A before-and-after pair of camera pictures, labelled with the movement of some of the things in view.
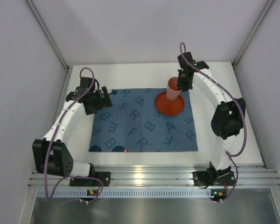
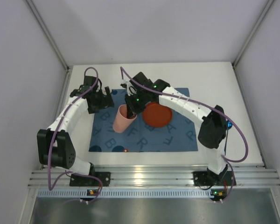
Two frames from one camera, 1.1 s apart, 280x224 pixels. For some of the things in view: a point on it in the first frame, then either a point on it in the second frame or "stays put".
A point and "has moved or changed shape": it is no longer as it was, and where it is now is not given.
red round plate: [167, 107] has moved or changed shape
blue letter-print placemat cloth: [133, 123] stays put
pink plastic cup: [172, 93] to [122, 123]
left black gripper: [102, 100] stays put
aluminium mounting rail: [163, 176] stays put
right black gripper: [184, 84] to [134, 108]
